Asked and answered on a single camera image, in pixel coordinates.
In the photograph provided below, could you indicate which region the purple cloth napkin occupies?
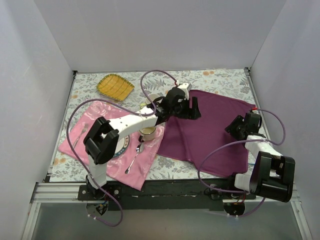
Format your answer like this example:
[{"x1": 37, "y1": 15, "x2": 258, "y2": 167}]
[{"x1": 157, "y1": 90, "x2": 254, "y2": 177}]

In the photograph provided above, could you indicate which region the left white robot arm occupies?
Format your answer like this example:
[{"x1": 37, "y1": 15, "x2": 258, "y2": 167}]
[{"x1": 83, "y1": 83, "x2": 201, "y2": 200}]

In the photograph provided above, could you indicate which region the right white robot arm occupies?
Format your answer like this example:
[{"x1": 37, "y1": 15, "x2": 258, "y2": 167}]
[{"x1": 225, "y1": 110, "x2": 296, "y2": 203}]

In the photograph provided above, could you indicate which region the pale green mug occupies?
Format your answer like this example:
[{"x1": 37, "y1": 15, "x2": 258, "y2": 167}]
[{"x1": 139, "y1": 93, "x2": 160, "y2": 109}]

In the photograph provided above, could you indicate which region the cream enamel mug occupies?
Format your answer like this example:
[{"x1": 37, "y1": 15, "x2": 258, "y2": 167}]
[{"x1": 138, "y1": 126, "x2": 157, "y2": 143}]

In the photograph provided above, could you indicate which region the silver spoon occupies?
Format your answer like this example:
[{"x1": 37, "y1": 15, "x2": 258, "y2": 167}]
[{"x1": 124, "y1": 142, "x2": 144, "y2": 175}]

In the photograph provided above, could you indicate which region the yellow woven tray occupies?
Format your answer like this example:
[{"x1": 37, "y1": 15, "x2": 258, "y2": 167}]
[{"x1": 96, "y1": 73, "x2": 135, "y2": 101}]

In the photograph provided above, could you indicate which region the white plate blue rim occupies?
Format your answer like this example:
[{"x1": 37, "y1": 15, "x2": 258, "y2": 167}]
[{"x1": 113, "y1": 135, "x2": 130, "y2": 159}]

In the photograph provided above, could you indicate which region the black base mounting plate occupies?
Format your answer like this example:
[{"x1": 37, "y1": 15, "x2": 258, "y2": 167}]
[{"x1": 77, "y1": 178, "x2": 251, "y2": 212}]

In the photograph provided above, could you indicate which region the silver fork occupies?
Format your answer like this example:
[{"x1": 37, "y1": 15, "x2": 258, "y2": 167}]
[{"x1": 72, "y1": 123, "x2": 89, "y2": 148}]

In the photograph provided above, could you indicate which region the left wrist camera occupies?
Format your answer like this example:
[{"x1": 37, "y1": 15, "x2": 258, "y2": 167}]
[{"x1": 178, "y1": 82, "x2": 192, "y2": 100}]

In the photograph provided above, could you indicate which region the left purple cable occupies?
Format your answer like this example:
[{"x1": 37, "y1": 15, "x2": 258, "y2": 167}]
[{"x1": 65, "y1": 69, "x2": 180, "y2": 227}]

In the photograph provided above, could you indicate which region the aluminium frame rail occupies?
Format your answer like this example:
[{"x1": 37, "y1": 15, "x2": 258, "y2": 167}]
[{"x1": 21, "y1": 181, "x2": 88, "y2": 240}]

